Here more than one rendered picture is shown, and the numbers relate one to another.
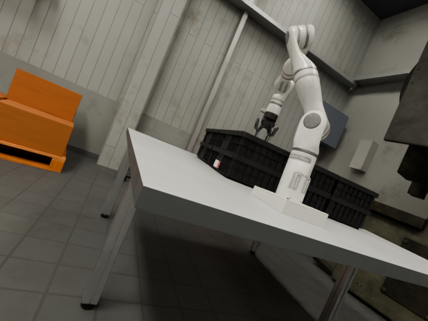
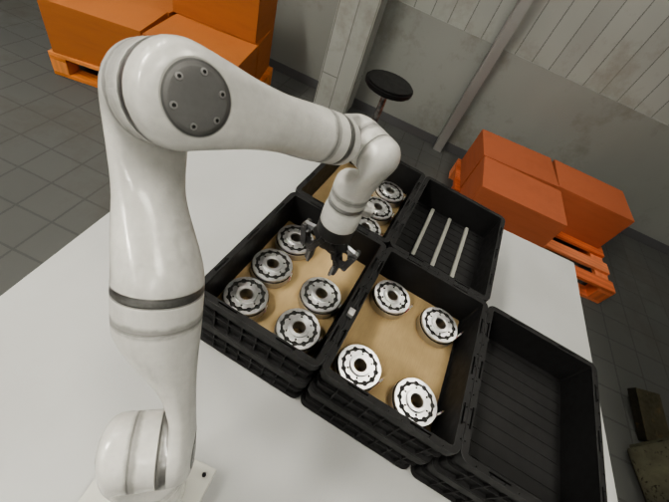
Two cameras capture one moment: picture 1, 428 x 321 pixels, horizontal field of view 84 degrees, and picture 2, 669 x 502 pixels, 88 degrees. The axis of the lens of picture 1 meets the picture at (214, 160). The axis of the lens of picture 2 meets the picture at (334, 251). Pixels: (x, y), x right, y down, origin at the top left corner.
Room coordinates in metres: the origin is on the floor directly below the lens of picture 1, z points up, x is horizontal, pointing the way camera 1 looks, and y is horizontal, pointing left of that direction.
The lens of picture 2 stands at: (0.89, -0.42, 1.57)
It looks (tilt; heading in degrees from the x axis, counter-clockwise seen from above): 48 degrees down; 25
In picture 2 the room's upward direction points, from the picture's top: 24 degrees clockwise
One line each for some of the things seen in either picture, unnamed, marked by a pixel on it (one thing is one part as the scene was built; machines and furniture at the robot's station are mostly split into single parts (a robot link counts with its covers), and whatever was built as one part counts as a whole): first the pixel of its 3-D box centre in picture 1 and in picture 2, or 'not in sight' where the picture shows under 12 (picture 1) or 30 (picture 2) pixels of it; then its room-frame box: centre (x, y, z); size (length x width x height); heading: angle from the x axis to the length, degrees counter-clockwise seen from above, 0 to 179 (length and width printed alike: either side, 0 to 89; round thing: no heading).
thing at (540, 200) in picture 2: not in sight; (537, 211); (3.60, -0.55, 0.23); 1.28 x 0.87 x 0.46; 113
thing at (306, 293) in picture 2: not in sight; (321, 294); (1.34, -0.22, 0.86); 0.10 x 0.10 x 0.01
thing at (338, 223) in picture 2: (272, 109); (347, 204); (1.35, -0.19, 1.14); 0.11 x 0.09 x 0.06; 13
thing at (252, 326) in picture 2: (253, 142); (303, 266); (1.32, -0.16, 0.92); 0.40 x 0.30 x 0.02; 17
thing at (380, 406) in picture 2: (295, 162); (414, 334); (1.40, -0.45, 0.92); 0.40 x 0.30 x 0.02; 17
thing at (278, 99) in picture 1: (282, 92); (363, 172); (1.33, -0.20, 1.23); 0.09 x 0.07 x 0.15; 79
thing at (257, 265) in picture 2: not in sight; (272, 264); (1.30, -0.09, 0.86); 0.10 x 0.10 x 0.01
